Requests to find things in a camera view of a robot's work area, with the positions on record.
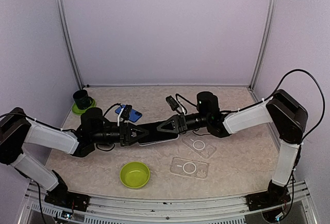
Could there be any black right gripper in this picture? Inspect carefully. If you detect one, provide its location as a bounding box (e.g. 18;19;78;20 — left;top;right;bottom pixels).
157;112;210;135

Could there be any left aluminium frame post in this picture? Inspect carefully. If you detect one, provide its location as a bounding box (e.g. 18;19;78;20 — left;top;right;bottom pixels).
55;0;84;90

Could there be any black smartphone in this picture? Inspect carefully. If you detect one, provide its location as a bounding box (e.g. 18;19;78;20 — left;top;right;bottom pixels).
138;121;179;146

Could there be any clear phone case upper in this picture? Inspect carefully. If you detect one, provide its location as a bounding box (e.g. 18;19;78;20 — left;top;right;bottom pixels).
182;135;216;159

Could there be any right aluminium frame post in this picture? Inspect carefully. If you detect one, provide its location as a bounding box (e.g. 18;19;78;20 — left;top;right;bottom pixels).
249;0;277;91

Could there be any aluminium frame post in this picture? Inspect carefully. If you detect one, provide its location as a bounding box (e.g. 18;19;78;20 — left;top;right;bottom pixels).
55;0;84;90
249;0;277;91

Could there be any clear phone case lower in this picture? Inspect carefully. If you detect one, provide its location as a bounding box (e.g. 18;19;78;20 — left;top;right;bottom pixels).
170;157;209;179

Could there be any clear phone case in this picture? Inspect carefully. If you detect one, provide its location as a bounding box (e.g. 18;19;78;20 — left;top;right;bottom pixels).
170;157;209;179
182;135;216;159

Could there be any front aluminium rail base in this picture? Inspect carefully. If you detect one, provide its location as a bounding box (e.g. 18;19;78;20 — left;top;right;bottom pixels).
16;181;319;223

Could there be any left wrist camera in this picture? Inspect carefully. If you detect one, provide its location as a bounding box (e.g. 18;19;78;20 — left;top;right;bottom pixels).
117;105;133;127

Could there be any green saucer plate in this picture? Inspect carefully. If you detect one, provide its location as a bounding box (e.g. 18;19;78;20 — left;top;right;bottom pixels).
72;97;96;115

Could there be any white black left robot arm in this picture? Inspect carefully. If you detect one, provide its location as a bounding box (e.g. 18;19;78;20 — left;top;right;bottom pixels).
1;108;149;208

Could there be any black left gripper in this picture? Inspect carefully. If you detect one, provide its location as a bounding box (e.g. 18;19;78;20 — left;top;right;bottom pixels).
90;120;149;146

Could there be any dark green mug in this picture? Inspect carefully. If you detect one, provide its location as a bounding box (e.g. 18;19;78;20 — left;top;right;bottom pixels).
73;90;92;110

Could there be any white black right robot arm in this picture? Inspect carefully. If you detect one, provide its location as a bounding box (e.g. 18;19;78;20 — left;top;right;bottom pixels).
157;89;308;206

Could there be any blue smartphone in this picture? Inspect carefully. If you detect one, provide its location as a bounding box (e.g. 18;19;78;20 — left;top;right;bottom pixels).
114;105;142;123

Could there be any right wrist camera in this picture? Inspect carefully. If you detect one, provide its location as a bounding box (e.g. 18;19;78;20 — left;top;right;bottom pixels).
166;95;187;115

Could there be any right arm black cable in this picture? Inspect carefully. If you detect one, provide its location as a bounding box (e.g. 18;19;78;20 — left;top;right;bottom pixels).
175;69;326;206

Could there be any green bowl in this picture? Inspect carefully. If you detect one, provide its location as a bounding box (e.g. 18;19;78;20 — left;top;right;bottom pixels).
119;162;151;189

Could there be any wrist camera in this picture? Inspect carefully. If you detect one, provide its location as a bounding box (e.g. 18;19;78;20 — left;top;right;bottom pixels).
166;95;187;115
117;105;133;127

